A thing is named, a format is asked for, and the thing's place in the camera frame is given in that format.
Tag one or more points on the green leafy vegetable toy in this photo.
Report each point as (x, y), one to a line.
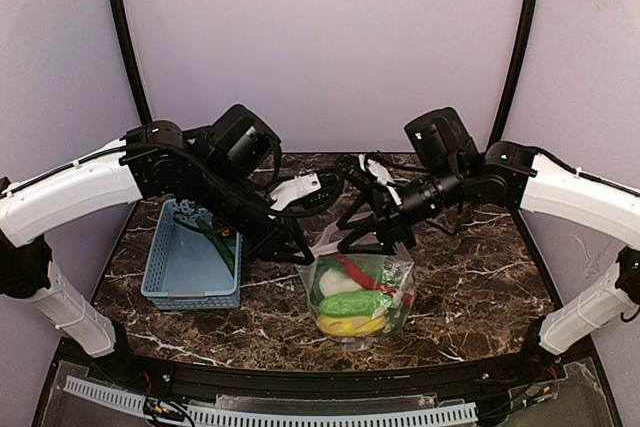
(402, 300)

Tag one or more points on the long green pepper toy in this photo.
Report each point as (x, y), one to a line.
(327, 263)

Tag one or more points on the black frame post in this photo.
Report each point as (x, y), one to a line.
(130, 61)
(524, 26)

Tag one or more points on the blue plastic basket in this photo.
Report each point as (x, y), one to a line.
(184, 270)

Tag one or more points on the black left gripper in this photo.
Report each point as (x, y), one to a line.
(270, 231)

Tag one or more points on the yellow corn toy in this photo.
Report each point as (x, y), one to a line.
(357, 326)

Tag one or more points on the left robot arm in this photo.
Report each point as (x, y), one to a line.
(211, 166)

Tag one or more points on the right black frame post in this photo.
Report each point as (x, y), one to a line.
(524, 26)

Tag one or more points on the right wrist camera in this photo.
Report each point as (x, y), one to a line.
(365, 173)

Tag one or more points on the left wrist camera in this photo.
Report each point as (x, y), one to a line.
(307, 194)

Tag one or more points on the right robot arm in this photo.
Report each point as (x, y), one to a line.
(509, 175)

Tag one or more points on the white radish toy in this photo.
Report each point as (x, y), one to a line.
(333, 282)

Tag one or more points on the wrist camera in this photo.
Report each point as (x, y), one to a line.
(307, 194)
(365, 173)

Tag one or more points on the dark red apple toy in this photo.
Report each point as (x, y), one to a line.
(221, 228)

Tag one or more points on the red chili pepper toy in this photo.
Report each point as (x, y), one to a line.
(372, 277)

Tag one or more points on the clear zip top bag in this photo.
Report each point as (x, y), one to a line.
(326, 244)

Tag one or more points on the white slotted cable duct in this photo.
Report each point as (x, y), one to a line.
(162, 414)

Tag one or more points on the dark green cucumber toy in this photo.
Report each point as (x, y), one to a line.
(224, 251)

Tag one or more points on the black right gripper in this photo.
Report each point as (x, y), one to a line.
(379, 214)

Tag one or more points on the left black frame post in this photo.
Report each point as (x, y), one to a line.
(130, 61)

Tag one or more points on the black front rail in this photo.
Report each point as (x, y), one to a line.
(196, 355)

